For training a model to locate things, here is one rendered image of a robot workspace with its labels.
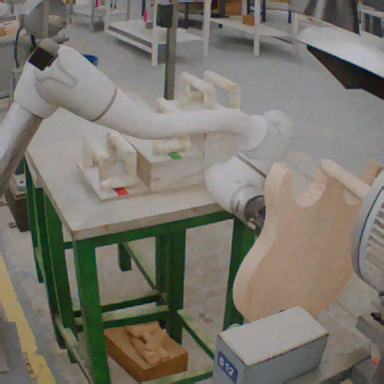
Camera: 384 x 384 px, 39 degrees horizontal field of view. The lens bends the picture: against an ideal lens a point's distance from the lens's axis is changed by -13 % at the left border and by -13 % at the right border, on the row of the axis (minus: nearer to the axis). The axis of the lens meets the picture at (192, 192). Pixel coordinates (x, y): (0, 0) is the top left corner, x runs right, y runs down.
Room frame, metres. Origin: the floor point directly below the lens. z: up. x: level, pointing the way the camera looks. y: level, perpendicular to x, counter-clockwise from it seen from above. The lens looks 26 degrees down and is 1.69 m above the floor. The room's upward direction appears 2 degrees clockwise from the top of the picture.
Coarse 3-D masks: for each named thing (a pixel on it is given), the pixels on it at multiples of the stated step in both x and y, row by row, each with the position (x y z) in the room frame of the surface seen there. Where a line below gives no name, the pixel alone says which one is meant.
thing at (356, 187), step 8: (328, 160) 1.02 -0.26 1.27; (320, 168) 1.02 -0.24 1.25; (328, 168) 1.00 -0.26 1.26; (336, 168) 0.99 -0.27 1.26; (328, 176) 1.00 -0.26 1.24; (336, 176) 0.98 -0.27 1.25; (344, 176) 0.96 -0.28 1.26; (352, 176) 0.96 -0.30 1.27; (344, 184) 0.95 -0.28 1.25; (352, 184) 0.94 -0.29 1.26; (360, 184) 0.92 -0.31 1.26; (352, 192) 0.93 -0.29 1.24; (360, 192) 0.91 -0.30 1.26; (360, 200) 0.91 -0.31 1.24
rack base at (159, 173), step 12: (132, 144) 1.65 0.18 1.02; (144, 144) 1.65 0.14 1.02; (120, 156) 1.74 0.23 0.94; (144, 156) 1.57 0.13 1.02; (156, 156) 1.56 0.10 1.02; (168, 156) 1.57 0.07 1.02; (192, 156) 1.58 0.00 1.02; (144, 168) 1.56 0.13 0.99; (156, 168) 1.53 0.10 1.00; (168, 168) 1.55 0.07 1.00; (180, 168) 1.56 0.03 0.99; (192, 168) 1.58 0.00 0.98; (144, 180) 1.56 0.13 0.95; (156, 180) 1.53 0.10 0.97; (168, 180) 1.55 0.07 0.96; (180, 180) 1.56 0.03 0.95; (192, 180) 1.58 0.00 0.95
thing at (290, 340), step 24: (288, 312) 0.74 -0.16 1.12; (240, 336) 0.67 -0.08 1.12; (264, 336) 0.67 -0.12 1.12; (288, 336) 0.67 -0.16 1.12; (312, 336) 0.67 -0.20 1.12; (216, 360) 0.68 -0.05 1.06; (240, 360) 0.62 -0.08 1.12; (264, 360) 0.62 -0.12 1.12; (288, 360) 0.64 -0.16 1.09; (312, 360) 0.66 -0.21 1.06
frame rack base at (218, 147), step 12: (180, 108) 1.76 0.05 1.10; (192, 108) 1.77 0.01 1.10; (216, 108) 1.78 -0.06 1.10; (216, 132) 1.61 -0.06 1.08; (228, 132) 1.63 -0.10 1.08; (192, 144) 1.66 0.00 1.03; (204, 144) 1.60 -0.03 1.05; (216, 144) 1.61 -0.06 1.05; (228, 144) 1.63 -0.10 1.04; (204, 156) 1.60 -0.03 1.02; (216, 156) 1.61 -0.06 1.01; (228, 156) 1.63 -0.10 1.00; (204, 168) 1.60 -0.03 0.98; (204, 180) 1.60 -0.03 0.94
